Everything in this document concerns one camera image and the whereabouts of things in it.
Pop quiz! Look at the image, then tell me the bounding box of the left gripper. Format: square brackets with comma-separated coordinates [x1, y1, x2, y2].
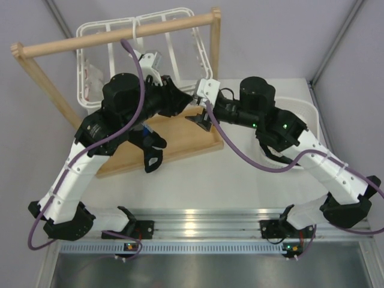
[122, 73, 191, 131]

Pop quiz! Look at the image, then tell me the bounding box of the white plastic clip hanger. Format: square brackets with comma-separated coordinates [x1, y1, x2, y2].
[76, 7, 212, 113]

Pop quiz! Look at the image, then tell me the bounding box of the black blue sports sock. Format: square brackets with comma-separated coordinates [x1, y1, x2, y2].
[128, 123, 167, 173]

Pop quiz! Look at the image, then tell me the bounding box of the white sock with red trim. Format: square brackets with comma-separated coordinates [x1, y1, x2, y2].
[84, 59, 104, 102]

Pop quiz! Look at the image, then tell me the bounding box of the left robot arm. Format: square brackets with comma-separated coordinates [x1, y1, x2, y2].
[28, 73, 193, 241]

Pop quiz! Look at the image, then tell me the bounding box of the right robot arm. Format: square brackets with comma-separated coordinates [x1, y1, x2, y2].
[191, 77, 383, 238]

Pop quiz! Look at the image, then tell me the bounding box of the wooden hanger rack stand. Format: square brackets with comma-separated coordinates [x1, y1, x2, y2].
[11, 8, 223, 162]

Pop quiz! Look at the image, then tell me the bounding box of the white perforated sock basket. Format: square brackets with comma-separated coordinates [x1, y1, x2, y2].
[259, 97, 320, 169]

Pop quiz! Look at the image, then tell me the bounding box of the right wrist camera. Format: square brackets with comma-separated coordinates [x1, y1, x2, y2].
[193, 79, 220, 107]

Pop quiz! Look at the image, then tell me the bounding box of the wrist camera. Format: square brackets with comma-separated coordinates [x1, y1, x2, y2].
[134, 50, 162, 86]
[193, 79, 220, 107]

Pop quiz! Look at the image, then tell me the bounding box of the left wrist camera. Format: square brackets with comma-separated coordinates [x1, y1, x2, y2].
[134, 50, 162, 86]

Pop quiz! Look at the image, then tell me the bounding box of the aluminium mounting rail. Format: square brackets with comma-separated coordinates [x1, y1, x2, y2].
[49, 207, 374, 244]

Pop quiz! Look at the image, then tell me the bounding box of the white slotted cable duct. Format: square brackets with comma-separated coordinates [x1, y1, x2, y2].
[59, 241, 303, 255]

